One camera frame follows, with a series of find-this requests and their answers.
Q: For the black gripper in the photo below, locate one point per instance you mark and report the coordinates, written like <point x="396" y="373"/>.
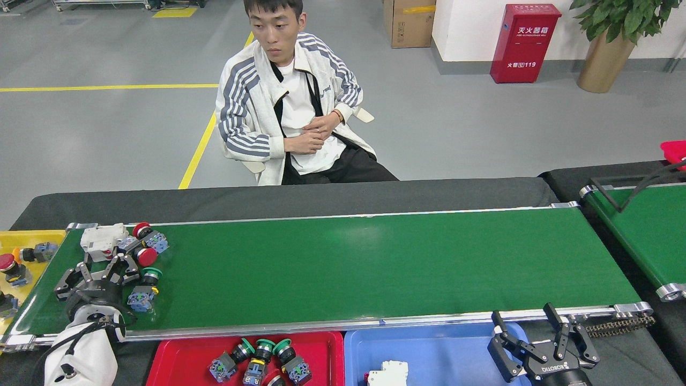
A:
<point x="557" y="375"/>
<point x="96" y="297"/>

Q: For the yellow push button switch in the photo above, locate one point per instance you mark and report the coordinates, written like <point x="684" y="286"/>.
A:
<point x="45" y="251"/>

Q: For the white circuit breaker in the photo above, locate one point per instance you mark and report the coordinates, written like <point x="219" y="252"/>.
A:
<point x="102" y="238"/>
<point x="388" y="374"/>

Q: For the red push button switch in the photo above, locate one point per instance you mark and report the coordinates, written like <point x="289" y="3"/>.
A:
<point x="146" y="256"/>
<point x="156" y="242"/>
<point x="273" y="379"/>
<point x="6" y="261"/>

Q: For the yellow plastic tray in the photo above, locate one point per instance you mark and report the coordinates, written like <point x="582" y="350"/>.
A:
<point x="40" y="279"/>

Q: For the blue plastic tray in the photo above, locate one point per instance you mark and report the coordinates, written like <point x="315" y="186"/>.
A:
<point x="445" y="354"/>

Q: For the red plastic tray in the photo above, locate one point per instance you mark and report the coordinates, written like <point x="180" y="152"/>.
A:
<point x="177" y="364"/>

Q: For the short green conveyor belt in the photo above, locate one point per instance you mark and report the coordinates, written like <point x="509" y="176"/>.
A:
<point x="643" y="236"/>

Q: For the long green conveyor belt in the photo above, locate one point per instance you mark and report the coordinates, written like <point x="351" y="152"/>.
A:
<point x="375" y="268"/>

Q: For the person's right hand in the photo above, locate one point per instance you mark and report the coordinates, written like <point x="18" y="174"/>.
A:
<point x="305" y="143"/>

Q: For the person's left hand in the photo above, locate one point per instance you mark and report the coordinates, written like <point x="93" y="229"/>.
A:
<point x="326" y="126"/>

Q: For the large black table cloth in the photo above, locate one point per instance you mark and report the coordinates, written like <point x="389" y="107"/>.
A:
<point x="161" y="206"/>

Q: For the small black table cloth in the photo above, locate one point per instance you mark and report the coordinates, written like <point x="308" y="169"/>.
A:
<point x="560" y="179"/>

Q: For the person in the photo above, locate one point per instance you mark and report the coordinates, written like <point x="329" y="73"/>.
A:
<point x="246" y="107"/>

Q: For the red plastic bin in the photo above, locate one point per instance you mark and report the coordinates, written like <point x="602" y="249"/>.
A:
<point x="675" y="153"/>

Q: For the potted plant in brass pot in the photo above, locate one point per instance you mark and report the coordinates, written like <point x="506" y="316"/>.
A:
<point x="605" y="67"/>

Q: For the grey office chair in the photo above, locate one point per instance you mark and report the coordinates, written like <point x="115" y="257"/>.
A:
<point x="364" y="115"/>

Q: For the red fire extinguisher box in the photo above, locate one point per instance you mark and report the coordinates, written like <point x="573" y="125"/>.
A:
<point x="525" y="43"/>

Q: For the brown cardboard box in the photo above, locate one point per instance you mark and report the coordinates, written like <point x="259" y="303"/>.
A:
<point x="410" y="24"/>

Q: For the black guide bracket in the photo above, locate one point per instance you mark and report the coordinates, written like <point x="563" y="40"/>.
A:
<point x="605" y="197"/>

